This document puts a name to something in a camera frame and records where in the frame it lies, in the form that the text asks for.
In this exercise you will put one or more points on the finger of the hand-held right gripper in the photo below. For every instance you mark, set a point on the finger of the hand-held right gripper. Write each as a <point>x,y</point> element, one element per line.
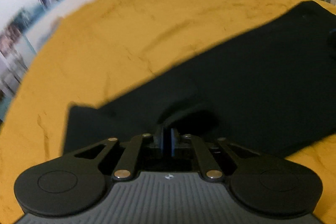
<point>332,43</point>

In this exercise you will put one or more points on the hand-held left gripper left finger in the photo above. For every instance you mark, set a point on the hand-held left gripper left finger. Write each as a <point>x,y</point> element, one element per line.
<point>131,155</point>

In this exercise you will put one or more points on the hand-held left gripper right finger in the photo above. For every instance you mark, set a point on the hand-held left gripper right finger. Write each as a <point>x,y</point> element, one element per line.
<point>202,155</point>

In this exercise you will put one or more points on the black pants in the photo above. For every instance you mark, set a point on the black pants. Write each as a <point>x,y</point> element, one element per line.
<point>249,82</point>

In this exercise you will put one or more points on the yellow quilted blanket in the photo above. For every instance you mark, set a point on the yellow quilted blanket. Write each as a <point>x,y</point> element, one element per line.
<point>105,43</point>

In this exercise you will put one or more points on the white blue headboard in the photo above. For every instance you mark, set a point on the white blue headboard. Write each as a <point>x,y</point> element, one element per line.
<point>78,8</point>

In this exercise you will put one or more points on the white shelf unit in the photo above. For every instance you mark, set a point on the white shelf unit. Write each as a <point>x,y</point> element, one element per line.
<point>11,50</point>

